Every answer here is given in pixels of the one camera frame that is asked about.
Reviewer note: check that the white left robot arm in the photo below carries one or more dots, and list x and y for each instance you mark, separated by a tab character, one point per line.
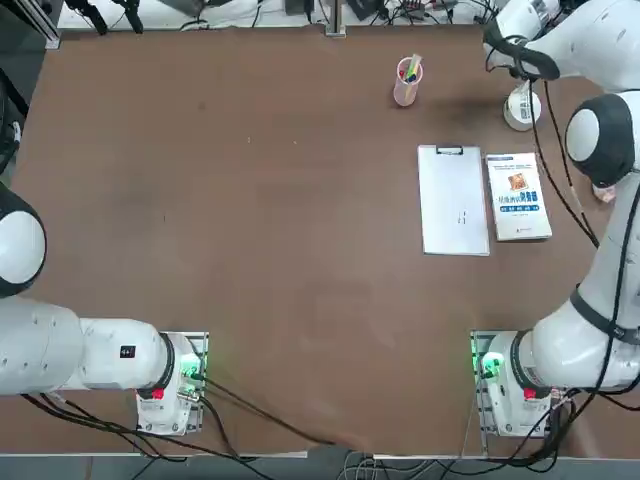
40	350

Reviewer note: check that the grey camera stand post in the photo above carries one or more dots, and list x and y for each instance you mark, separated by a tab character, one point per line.
336	12

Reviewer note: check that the pink translucent pen cup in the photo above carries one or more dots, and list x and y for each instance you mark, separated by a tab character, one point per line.
405	95

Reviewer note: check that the black tripod leg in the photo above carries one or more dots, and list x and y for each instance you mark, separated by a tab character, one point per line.
132	17
95	17

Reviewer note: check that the pink plush pig toy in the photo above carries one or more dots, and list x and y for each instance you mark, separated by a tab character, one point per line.
602	195

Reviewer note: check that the green and yellow ruler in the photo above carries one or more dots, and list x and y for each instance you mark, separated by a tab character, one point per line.
415	62

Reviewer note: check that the white and blue book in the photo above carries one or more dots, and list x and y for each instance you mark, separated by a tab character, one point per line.
520	225

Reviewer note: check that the black power strip red switches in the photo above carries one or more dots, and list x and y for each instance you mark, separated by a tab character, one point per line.
417	5

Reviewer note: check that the white clipboard with black clip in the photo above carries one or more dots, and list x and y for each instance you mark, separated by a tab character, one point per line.
452	200

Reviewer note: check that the aluminium profile rail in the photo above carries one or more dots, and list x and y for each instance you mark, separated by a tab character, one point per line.
47	32

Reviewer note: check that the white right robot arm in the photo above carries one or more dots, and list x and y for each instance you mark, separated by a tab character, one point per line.
575	350

